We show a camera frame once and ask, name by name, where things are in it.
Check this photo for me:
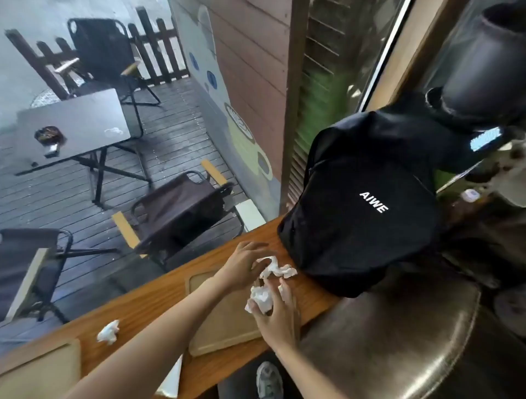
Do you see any person's left hand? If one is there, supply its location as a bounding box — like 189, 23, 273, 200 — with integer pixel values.
215, 240, 272, 295

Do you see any person's right hand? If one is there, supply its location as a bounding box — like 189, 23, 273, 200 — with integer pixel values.
246, 277, 303, 352

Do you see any square wooden tray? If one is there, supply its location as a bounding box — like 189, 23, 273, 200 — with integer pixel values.
185, 263, 264, 357
0, 338, 82, 399

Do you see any person's left forearm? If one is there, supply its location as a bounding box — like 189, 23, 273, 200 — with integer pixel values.
61, 273, 231, 399

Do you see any person's right forearm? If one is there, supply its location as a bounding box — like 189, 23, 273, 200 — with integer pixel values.
267, 343, 350, 399

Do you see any person's right shoe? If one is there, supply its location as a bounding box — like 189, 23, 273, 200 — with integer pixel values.
256, 361, 284, 399

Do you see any white stone block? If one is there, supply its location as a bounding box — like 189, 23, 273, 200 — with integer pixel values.
236, 199, 267, 233

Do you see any black folding camp chair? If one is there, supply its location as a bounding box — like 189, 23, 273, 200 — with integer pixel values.
0, 228, 120, 326
111, 159, 247, 272
55, 17, 162, 139

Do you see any brown leather chair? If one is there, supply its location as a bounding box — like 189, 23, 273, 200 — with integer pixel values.
287, 269, 484, 399

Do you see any black backpack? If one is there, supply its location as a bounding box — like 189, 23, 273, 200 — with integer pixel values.
277, 92, 473, 299

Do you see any black folding outdoor table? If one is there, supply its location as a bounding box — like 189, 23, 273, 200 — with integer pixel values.
14, 88, 153, 206

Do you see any dark round ashtray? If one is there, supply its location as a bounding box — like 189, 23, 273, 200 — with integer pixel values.
34, 126, 66, 148

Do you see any dark wooden picket fence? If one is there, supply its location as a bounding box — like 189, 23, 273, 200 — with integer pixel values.
4, 6, 191, 101

